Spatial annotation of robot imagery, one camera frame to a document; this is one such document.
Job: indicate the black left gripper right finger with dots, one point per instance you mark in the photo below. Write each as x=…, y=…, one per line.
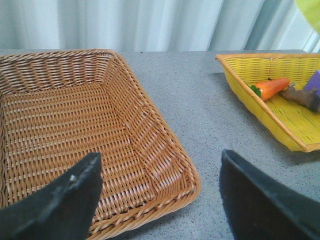
x=258, y=207

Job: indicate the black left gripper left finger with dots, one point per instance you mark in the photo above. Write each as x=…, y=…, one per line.
x=62, y=210

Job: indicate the yellow-green tape roll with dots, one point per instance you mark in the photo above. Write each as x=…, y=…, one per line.
x=310, y=9

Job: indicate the yellow wicker basket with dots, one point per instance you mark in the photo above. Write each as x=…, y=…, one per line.
x=295, y=126

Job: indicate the brown wicker basket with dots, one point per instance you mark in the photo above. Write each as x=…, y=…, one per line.
x=58, y=106

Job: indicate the orange toy carrot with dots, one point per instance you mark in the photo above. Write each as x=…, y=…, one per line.
x=267, y=89

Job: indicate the brown toy figure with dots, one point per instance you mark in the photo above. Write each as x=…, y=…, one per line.
x=307, y=98

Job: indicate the purple cube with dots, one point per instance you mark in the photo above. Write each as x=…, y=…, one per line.
x=314, y=82

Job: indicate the white pleated curtain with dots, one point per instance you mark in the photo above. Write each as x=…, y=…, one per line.
x=156, y=25

